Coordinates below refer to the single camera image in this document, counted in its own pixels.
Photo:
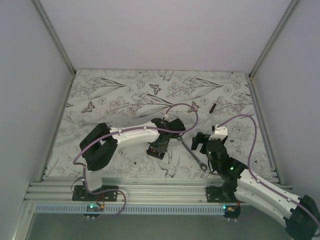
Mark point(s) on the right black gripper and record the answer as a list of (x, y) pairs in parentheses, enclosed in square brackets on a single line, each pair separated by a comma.
[(200, 138)]

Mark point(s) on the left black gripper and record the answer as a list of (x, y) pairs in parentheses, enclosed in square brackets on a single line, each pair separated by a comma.
[(165, 146)]

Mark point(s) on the black fuse box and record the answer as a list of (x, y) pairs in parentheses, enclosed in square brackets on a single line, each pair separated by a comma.
[(155, 152)]

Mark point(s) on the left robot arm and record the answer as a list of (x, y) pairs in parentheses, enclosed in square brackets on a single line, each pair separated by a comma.
[(99, 146)]

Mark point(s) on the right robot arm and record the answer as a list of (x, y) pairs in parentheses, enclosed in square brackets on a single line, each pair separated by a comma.
[(299, 216)]

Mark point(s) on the silver ratchet wrench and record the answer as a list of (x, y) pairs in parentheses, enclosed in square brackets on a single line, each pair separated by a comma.
[(202, 166)]

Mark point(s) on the floral patterned mat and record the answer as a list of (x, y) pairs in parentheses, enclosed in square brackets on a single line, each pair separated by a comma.
[(125, 98)]

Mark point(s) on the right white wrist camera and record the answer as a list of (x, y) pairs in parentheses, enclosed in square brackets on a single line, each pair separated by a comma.
[(218, 133)]

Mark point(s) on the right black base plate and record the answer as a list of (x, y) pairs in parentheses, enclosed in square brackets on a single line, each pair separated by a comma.
[(221, 194)]

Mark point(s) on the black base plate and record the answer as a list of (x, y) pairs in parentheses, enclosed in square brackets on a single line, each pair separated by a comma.
[(107, 193), (221, 194)]

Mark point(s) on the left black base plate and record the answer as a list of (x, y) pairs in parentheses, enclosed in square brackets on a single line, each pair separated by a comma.
[(107, 193)]

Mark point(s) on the aluminium rail frame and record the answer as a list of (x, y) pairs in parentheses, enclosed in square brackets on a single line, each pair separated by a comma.
[(136, 190)]

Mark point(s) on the grey slotted cable duct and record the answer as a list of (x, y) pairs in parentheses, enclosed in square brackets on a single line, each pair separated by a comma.
[(131, 209)]

